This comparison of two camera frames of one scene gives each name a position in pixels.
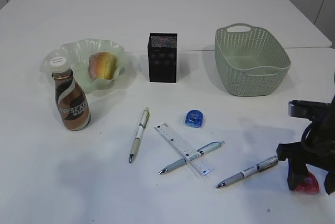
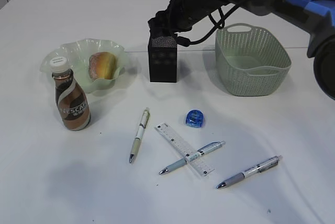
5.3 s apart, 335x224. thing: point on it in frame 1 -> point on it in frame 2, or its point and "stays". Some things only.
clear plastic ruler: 200,165 stays
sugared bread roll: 102,65 stays
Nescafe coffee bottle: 71,100 stays
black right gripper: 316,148 -> 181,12
